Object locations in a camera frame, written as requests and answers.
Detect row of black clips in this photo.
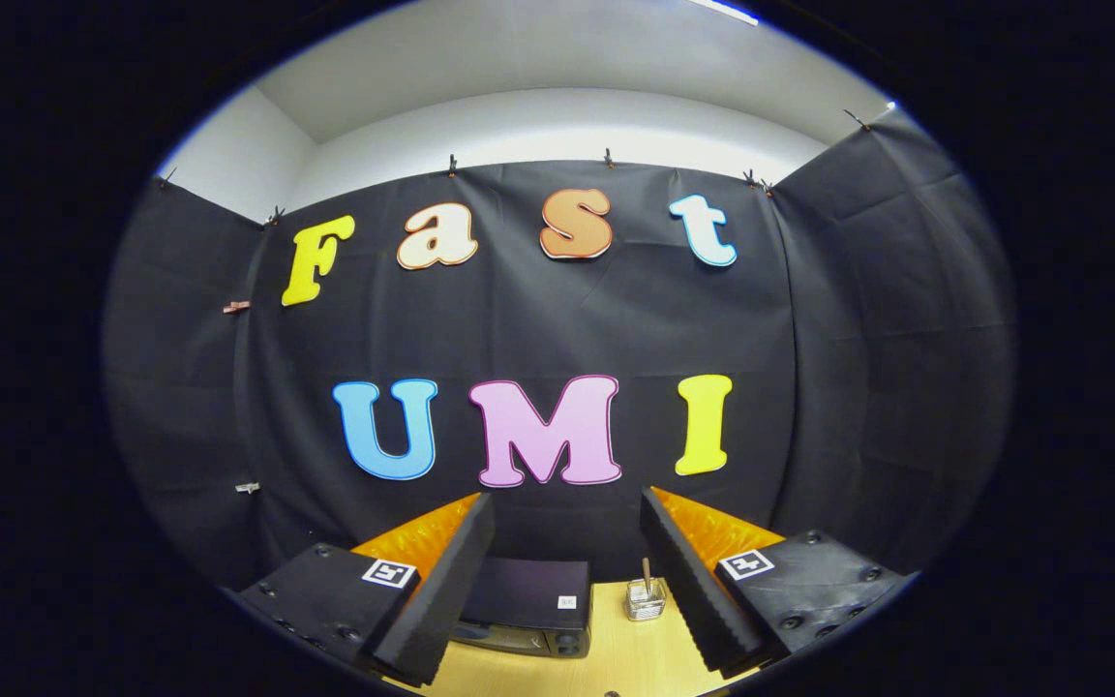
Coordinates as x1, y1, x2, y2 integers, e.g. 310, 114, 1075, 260
159, 108, 873, 226

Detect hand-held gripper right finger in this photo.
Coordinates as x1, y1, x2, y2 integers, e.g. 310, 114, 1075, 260
639, 487, 912, 681

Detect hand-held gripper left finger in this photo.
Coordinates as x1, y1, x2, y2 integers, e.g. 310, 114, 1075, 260
228, 492, 497, 688

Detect black backdrop cloth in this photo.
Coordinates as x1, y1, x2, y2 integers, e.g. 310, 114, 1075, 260
103, 105, 1018, 601

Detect black toaster oven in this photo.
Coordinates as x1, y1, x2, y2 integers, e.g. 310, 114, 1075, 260
451, 557, 593, 659

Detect glass jar with stick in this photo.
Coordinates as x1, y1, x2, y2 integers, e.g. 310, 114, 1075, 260
625, 557, 667, 622

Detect long ceiling light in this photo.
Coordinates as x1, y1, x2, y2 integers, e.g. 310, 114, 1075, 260
688, 0, 760, 25

